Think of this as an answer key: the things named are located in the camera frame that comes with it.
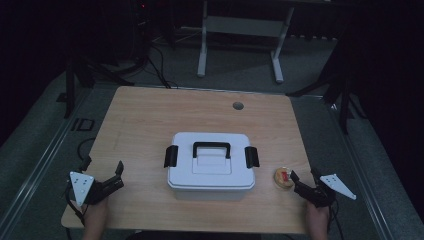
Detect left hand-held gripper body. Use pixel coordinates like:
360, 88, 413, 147
68, 170, 125, 207

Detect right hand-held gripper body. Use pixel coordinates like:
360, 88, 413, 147
293, 173, 357, 209

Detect small dish with food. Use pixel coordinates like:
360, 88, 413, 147
273, 166, 296, 190

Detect white lid with black handle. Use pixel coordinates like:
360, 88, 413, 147
163, 131, 261, 191

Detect white plastic storage box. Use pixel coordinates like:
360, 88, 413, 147
168, 181, 256, 202

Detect person's right hand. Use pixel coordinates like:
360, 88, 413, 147
306, 202, 332, 231

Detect person's left hand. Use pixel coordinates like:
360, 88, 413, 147
80, 197, 110, 225

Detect black tripod stand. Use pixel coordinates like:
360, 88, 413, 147
285, 31, 368, 135
62, 54, 135, 120

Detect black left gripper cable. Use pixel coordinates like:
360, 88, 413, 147
64, 137, 97, 228

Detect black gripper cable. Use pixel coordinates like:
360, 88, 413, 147
64, 137, 97, 228
327, 199, 345, 240

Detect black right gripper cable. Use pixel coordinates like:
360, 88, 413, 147
327, 199, 345, 240

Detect metal floor rail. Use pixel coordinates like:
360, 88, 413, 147
318, 95, 396, 240
0, 85, 93, 234

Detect black floor cables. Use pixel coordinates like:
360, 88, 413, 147
145, 44, 180, 90

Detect white metal desk frame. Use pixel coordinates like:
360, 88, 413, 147
196, 0, 296, 85

